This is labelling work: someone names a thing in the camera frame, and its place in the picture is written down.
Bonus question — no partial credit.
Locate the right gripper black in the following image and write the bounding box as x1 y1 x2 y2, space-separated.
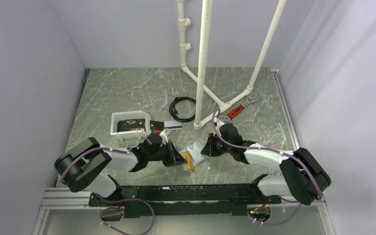
201 133 233 157

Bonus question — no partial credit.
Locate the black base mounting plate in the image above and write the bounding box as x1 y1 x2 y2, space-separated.
89 176 281 218

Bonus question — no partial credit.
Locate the white plastic card tray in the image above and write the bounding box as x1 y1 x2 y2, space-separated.
110 110 151 141

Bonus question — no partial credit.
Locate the black card in tray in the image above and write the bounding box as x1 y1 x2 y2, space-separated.
117 118 146 132

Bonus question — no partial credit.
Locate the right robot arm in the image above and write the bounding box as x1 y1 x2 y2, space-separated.
201 123 331 206

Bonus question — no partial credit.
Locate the white PVC pipe frame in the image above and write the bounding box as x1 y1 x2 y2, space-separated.
177 0 288 131

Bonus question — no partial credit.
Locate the black card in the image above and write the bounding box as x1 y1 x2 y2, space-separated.
117 118 146 132
150 120 165 132

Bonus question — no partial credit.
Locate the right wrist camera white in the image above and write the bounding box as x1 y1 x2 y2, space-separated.
213 117 225 130

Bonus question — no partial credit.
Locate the red handled adjustable wrench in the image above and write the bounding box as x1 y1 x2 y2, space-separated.
224 96 259 121

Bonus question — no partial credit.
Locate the aluminium rail frame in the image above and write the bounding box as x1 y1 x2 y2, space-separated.
32 188 336 235

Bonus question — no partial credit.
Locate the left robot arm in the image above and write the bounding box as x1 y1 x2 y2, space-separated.
54 134 187 206

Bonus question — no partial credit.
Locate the silver grey card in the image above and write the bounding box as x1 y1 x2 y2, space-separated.
164 120 182 130

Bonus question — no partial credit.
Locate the green card holder wallet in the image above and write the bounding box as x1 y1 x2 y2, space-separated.
179 142 208 171

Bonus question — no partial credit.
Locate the gold VIP card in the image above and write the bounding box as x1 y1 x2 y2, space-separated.
180 151 195 171

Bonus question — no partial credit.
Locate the coiled black cable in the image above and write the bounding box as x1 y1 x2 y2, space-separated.
168 95 198 123

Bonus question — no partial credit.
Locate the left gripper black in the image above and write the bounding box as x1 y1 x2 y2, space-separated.
147 140 187 167

